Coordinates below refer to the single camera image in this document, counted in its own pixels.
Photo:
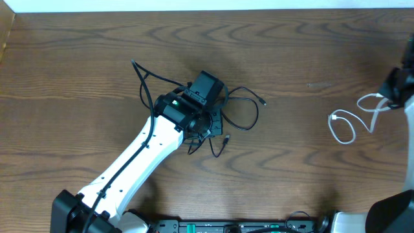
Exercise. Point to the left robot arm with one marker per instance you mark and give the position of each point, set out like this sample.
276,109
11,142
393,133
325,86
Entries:
185,113

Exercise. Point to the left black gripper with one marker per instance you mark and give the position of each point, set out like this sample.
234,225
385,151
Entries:
217,128

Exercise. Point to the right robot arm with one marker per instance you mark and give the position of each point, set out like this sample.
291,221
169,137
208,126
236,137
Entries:
394,213

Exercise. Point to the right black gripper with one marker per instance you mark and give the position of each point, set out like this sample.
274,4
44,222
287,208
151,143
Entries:
388,88

